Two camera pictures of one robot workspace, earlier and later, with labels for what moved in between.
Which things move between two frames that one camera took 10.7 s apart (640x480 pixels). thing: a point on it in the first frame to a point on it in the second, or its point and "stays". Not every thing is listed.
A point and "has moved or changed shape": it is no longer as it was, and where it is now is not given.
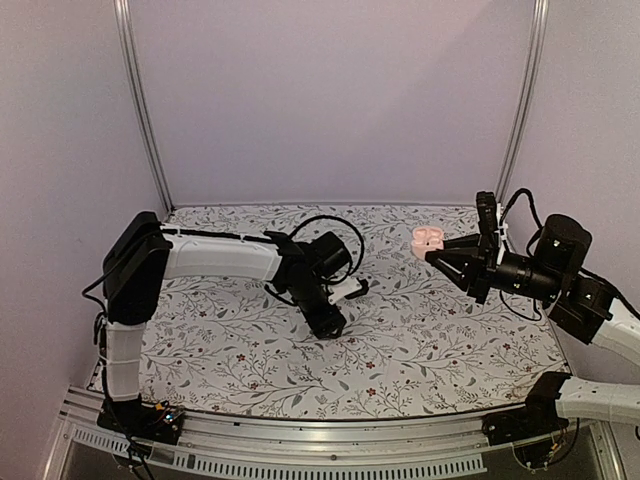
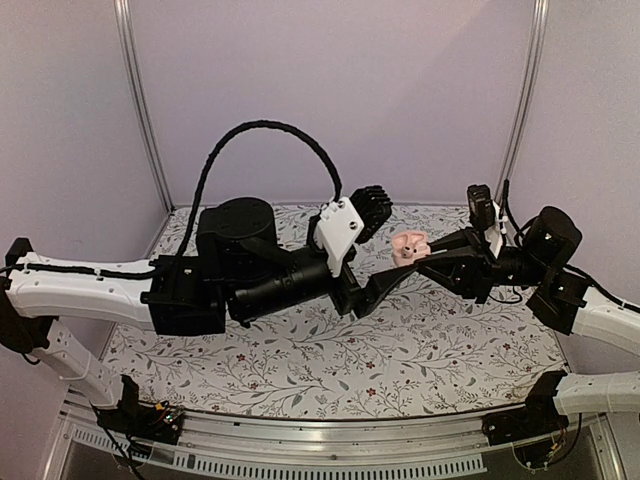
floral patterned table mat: x=417 y=345 stays
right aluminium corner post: x=540 y=22 stays
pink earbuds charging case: x=426 y=238 has moved or changed shape
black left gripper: x=323 y=326 to x=366 y=299
